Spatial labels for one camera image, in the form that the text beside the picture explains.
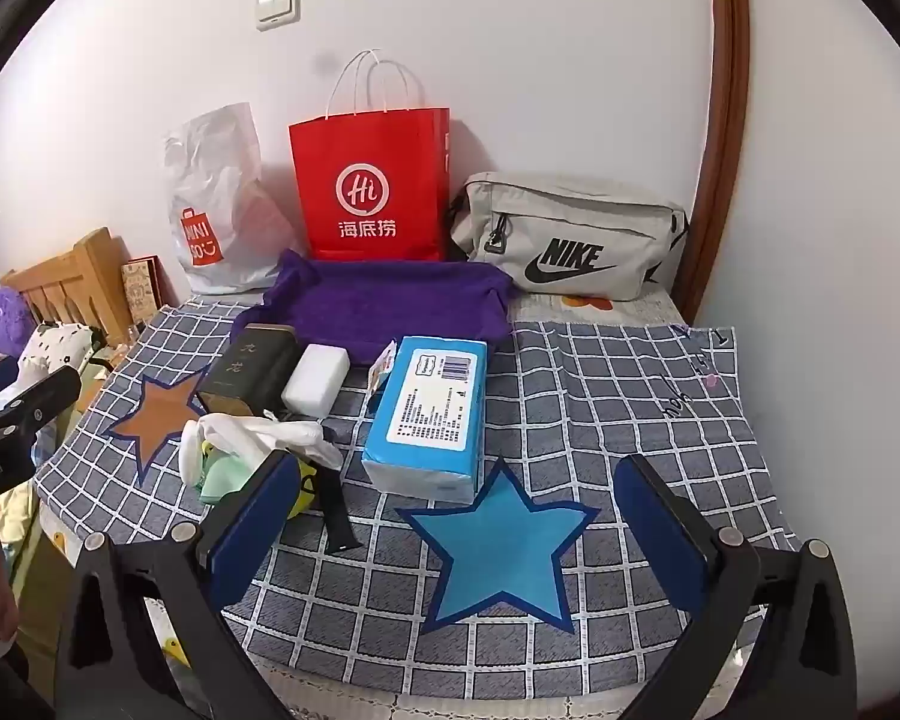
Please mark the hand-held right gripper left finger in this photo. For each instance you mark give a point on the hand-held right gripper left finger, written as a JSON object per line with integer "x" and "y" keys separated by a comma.
{"x": 259, "y": 517}

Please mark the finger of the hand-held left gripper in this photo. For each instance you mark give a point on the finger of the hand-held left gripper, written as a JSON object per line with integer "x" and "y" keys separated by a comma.
{"x": 34, "y": 397}

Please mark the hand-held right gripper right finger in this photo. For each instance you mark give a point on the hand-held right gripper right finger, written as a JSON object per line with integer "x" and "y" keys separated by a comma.
{"x": 660, "y": 532}

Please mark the green tissue packet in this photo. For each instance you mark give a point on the green tissue packet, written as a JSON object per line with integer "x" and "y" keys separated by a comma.
{"x": 225, "y": 480}

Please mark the yellow green soft pouch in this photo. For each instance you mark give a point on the yellow green soft pouch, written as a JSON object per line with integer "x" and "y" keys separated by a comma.
{"x": 306, "y": 491}

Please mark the translucent white plastic bag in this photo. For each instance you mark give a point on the translucent white plastic bag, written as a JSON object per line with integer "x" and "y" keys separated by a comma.
{"x": 285, "y": 435}

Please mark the small red white wrapper packet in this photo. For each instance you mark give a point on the small red white wrapper packet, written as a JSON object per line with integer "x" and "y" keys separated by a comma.
{"x": 382, "y": 371}

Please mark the purple towel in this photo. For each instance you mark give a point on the purple towel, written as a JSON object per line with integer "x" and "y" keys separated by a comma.
{"x": 390, "y": 307}

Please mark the white dotted pillow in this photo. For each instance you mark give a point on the white dotted pillow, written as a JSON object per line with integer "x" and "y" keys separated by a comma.
{"x": 56, "y": 345}

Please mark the purple plush toy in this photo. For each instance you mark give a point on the purple plush toy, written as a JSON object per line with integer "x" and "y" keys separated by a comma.
{"x": 11, "y": 322}

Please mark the wooden headboard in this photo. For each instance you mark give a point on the wooden headboard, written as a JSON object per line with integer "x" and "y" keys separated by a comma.
{"x": 82, "y": 262}

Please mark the dark tin box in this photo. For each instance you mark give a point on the dark tin box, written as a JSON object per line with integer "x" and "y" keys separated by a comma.
{"x": 244, "y": 371}

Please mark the patterned box red edge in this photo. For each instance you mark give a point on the patterned box red edge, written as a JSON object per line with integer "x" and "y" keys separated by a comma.
{"x": 139, "y": 292}

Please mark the white sponge block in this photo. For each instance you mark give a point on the white sponge block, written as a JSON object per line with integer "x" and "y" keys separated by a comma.
{"x": 315, "y": 379}

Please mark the grey checked star blanket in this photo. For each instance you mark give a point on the grey checked star blanket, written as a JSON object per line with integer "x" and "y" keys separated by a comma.
{"x": 570, "y": 390}

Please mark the blue tissue pack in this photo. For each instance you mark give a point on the blue tissue pack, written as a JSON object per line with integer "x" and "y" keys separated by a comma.
{"x": 427, "y": 420}

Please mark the white shopping bag red print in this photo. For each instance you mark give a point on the white shopping bag red print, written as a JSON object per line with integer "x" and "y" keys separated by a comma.
{"x": 210, "y": 187}

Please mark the grey waist bag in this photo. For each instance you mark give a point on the grey waist bag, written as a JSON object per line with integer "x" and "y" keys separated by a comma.
{"x": 570, "y": 225}

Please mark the red paper bag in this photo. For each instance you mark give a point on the red paper bag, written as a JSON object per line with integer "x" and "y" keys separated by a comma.
{"x": 367, "y": 165}

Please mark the wooden door frame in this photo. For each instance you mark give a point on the wooden door frame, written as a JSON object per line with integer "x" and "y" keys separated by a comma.
{"x": 720, "y": 90}

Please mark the white light switch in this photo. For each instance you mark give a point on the white light switch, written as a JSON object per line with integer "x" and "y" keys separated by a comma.
{"x": 277, "y": 7}

